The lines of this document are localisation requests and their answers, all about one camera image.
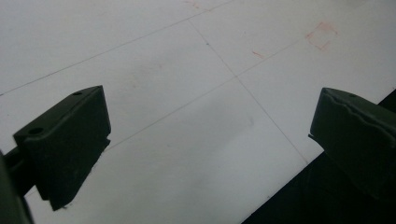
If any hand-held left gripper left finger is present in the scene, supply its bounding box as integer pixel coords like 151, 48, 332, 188
3, 85, 112, 212

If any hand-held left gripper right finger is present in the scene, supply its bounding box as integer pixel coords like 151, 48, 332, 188
308, 87, 396, 201

